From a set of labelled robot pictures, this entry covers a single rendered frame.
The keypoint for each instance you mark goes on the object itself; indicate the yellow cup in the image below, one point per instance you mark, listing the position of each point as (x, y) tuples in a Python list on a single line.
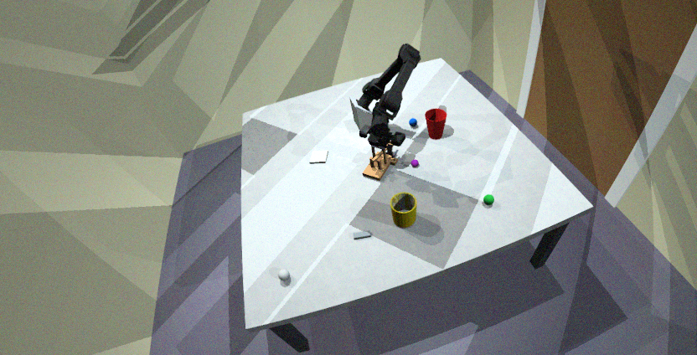
[(403, 209)]

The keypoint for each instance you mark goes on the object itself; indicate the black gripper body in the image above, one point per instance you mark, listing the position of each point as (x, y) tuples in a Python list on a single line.
[(396, 139)]

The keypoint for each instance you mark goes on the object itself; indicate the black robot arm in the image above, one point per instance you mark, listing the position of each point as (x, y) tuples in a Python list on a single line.
[(390, 100)]

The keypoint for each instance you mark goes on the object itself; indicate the red plastic cup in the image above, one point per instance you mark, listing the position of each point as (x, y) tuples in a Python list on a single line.
[(435, 121)]

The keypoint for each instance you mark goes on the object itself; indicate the grey ball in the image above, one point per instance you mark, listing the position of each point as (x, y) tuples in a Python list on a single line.
[(283, 274)]

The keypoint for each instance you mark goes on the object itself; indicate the dark grey flat bar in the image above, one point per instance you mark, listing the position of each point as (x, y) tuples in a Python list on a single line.
[(362, 235)]

